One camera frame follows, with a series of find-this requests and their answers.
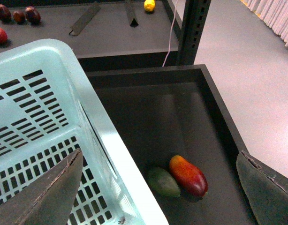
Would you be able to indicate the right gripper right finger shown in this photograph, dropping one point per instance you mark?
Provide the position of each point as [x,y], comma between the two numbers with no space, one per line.
[266,190]

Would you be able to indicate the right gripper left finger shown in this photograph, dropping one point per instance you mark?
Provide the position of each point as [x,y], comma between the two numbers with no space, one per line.
[49,199]

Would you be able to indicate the light green plastic basket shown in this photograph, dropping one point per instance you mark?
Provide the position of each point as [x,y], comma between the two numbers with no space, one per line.
[48,109]

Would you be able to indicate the red yellow apple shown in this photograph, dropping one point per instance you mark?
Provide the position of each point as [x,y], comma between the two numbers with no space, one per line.
[3,36]

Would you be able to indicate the dark apple right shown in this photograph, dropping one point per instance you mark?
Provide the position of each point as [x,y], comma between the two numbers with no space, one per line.
[32,15]

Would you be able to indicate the small dark apple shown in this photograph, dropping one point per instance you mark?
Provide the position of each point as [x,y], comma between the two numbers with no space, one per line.
[19,16]

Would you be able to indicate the dark apple back centre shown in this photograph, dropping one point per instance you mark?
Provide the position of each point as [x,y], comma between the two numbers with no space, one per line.
[5,14]

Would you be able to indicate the red mango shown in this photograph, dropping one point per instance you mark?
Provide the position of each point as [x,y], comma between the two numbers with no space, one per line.
[188,176]

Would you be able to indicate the green mango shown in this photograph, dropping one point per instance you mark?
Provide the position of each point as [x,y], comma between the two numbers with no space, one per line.
[162,182]

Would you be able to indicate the black lower shelf tray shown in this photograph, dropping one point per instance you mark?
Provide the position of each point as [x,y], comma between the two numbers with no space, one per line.
[167,111]

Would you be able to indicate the black shelf tray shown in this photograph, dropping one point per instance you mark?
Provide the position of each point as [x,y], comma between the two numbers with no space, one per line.
[108,41]
[167,111]

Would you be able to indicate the black divider left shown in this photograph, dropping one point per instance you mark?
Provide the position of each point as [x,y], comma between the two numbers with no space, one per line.
[84,20]

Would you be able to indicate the black divider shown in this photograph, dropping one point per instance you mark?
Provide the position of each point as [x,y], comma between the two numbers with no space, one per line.
[84,20]
[130,13]

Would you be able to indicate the black upper shelf tray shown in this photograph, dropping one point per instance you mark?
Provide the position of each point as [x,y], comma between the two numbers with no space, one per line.
[108,41]

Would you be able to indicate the white vertical blinds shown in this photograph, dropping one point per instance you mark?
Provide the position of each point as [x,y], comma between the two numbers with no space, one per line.
[274,13]

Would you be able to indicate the black divider right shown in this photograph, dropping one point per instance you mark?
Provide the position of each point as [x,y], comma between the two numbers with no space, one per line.
[130,13]

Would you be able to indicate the yellow lemon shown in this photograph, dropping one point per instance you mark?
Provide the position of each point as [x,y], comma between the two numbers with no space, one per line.
[149,5]

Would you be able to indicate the black rack post corner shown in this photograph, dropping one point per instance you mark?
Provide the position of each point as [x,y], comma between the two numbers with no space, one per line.
[194,17]

